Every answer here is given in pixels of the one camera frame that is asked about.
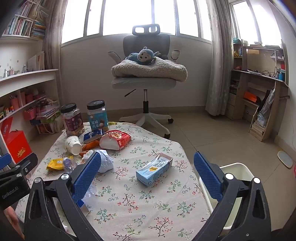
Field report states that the large barred window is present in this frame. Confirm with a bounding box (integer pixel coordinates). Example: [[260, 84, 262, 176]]
[[61, 0, 212, 45]]

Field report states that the orange box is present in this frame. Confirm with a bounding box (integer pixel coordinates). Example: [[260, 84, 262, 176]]
[[243, 91, 261, 104]]

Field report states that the white plastic bin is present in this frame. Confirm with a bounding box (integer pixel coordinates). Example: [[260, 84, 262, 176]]
[[199, 162, 255, 229]]

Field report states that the grey curtain beside desk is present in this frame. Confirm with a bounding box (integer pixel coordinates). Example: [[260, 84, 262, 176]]
[[205, 0, 234, 116]]

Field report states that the tote bag with papers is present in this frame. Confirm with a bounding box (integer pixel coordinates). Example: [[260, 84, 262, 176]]
[[35, 98, 63, 134]]

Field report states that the grey curtain beside bookshelf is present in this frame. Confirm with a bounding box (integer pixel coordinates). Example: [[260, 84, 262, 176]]
[[42, 0, 68, 103]]

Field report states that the wooden desk with shelves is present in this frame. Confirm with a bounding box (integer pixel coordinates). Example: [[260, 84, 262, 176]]
[[225, 38, 290, 142]]

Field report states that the red gift box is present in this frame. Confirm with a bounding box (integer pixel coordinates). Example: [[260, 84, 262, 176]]
[[0, 117, 33, 164]]

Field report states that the stack of books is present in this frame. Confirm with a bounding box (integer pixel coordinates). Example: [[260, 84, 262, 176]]
[[250, 120, 267, 138]]

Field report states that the floral tablecloth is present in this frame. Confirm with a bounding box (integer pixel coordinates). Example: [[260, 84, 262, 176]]
[[15, 122, 214, 241]]

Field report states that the white paper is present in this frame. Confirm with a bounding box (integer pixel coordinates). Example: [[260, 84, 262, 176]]
[[94, 149, 114, 173]]

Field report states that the small blue packet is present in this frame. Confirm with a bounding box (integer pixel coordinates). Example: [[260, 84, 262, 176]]
[[83, 130, 103, 144]]

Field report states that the small side window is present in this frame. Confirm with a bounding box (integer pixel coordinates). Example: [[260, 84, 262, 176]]
[[231, 0, 282, 46]]

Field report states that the crushed clear plastic bottle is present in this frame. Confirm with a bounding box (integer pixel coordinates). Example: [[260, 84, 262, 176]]
[[62, 156, 97, 210]]

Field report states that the orange carrot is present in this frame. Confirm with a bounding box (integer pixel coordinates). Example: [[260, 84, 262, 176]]
[[79, 140, 101, 157]]

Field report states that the silver folded bag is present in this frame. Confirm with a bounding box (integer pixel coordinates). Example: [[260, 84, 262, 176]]
[[257, 88, 276, 127]]

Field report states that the yellow snack packet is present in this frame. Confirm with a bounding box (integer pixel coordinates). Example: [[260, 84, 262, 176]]
[[46, 158, 64, 171]]

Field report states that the snack jar with blue label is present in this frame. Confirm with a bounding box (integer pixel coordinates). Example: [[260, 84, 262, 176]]
[[87, 100, 109, 136]]

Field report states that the blue monkey plush toy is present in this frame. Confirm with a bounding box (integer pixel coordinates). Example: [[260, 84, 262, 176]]
[[126, 47, 160, 65]]

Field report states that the white bookshelf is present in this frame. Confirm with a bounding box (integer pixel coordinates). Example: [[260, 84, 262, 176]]
[[0, 0, 60, 151]]

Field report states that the snack jar with maroon label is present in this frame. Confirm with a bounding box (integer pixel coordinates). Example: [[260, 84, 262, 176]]
[[60, 103, 85, 138]]

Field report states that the white paper cup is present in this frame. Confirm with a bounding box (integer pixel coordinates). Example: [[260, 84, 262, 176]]
[[64, 136, 83, 155]]

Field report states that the red and white snack bag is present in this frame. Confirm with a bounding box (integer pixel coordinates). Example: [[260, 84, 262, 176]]
[[99, 130, 132, 151]]

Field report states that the blue milk carton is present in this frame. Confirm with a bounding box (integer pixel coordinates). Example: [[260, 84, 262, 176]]
[[136, 153, 174, 187]]

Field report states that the person's left hand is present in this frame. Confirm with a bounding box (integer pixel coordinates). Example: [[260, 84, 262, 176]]
[[4, 205, 25, 240]]

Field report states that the row of shelf books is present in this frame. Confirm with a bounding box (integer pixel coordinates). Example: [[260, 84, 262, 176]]
[[2, 0, 47, 39]]

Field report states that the oval bathroom scale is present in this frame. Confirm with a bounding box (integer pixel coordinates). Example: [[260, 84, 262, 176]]
[[277, 150, 294, 169]]

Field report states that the grey office chair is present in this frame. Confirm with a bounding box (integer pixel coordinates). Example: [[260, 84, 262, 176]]
[[108, 23, 188, 139]]

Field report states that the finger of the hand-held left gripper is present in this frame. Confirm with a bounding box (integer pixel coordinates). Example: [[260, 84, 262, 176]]
[[0, 153, 38, 180], [0, 153, 12, 172]]

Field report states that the beige fleece blanket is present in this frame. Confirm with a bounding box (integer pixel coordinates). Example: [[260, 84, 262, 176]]
[[111, 57, 188, 82]]

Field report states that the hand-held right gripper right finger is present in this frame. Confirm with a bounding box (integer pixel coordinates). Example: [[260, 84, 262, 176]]
[[193, 151, 272, 241]]

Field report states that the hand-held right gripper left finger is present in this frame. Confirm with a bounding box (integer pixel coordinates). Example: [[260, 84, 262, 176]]
[[24, 151, 104, 241]]

